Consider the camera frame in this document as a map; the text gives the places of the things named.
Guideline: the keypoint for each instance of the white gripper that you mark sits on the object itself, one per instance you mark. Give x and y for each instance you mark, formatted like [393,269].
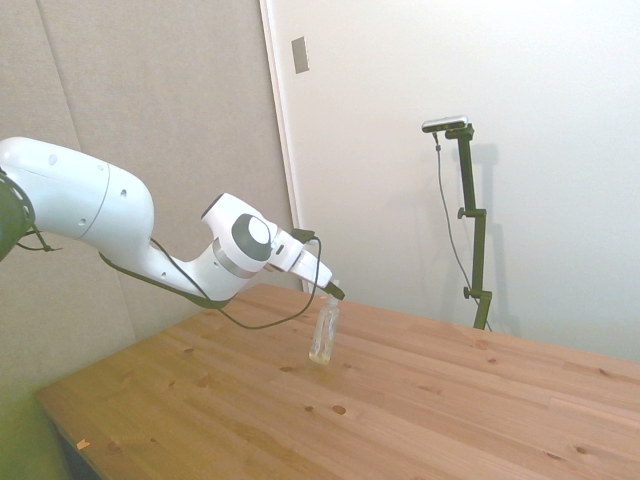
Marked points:
[312,267]

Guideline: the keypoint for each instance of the clear sanitizer pump bottle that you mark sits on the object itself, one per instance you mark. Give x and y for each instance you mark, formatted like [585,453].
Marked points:
[325,335]

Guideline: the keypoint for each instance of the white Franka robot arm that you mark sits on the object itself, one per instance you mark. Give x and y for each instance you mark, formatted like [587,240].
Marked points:
[75,190]

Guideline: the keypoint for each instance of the small orange wood chip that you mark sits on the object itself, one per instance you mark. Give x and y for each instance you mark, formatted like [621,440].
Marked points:
[82,443]

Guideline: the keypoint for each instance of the dark jointed camera stand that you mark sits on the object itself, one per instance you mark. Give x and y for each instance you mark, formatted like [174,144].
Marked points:
[475,225]

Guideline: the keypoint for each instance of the white wall corner trim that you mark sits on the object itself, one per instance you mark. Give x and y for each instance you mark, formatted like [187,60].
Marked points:
[280,125]

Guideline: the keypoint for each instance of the grey exterior camera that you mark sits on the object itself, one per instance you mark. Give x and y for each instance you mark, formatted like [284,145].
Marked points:
[445,124]

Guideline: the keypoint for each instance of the grey wall plate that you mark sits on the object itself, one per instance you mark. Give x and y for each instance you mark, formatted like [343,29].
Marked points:
[300,55]

